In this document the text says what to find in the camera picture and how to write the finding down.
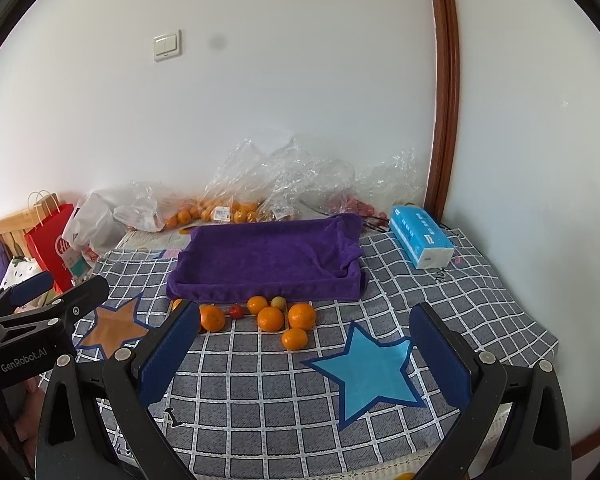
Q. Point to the blue tissue pack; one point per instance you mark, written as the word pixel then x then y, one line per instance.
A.
pixel 425 244

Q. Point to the white wall light switch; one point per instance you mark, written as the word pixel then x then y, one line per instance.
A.
pixel 168 45

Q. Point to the purple towel-covered tray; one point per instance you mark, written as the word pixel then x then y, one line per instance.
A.
pixel 316 260

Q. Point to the large orange right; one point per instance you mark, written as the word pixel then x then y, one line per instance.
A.
pixel 301 316

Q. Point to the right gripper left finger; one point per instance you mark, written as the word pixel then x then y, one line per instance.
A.
pixel 95 422

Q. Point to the red paper shopping bag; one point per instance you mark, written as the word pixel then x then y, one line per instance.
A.
pixel 52 252

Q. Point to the clear bag of red fruit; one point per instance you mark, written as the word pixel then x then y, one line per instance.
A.
pixel 376 190

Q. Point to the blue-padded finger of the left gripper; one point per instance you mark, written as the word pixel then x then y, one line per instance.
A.
pixel 18 295

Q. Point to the wooden chair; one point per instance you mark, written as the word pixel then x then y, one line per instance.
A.
pixel 14 227

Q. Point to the brown wooden door frame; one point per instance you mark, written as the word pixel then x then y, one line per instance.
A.
pixel 447 36

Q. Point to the yellow-green small fruit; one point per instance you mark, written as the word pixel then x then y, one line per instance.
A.
pixel 279 303

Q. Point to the white plastic bag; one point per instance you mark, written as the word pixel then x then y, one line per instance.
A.
pixel 92 229

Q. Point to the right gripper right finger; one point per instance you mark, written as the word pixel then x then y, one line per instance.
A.
pixel 534 443

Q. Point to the small orange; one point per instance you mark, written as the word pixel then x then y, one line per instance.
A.
pixel 176 303
pixel 256 304

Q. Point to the small red tomato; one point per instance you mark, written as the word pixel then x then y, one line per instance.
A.
pixel 236 311

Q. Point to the clear bag left oranges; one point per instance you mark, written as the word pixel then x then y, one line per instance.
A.
pixel 147 207

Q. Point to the clear bag of oranges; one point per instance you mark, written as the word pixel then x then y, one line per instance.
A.
pixel 287 183

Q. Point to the grey checked star blanket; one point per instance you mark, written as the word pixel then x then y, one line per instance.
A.
pixel 241 406

